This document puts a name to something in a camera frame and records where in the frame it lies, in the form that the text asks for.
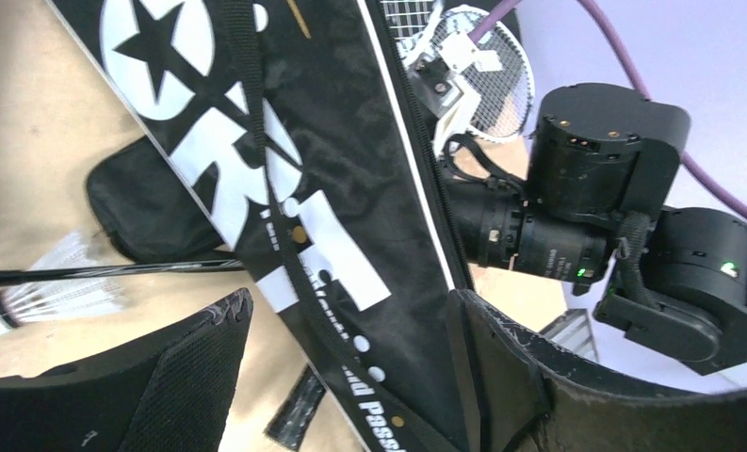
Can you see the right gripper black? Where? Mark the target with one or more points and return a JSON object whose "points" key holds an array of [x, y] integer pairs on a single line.
{"points": [[500, 228]]}

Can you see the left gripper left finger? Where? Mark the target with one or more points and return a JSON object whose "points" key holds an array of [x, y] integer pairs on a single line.
{"points": [[169, 390]]}

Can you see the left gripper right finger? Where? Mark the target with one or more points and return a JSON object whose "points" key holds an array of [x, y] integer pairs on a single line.
{"points": [[522, 392]]}

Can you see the black SPORT racket bag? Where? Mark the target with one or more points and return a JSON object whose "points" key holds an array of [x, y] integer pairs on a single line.
{"points": [[290, 125]]}

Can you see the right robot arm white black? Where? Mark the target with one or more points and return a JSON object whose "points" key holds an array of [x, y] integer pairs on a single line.
{"points": [[592, 208]]}

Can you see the black CROSSWAY racket bag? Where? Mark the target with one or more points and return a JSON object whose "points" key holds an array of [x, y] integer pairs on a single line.
{"points": [[147, 215]]}

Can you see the right white shuttlecock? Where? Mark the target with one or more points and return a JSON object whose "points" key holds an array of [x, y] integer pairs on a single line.
{"points": [[62, 300]]}

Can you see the black racket at back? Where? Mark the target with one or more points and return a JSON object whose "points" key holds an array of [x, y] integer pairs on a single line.
{"points": [[16, 277]]}

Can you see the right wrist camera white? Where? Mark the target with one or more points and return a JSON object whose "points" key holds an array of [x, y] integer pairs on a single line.
{"points": [[442, 79]]}

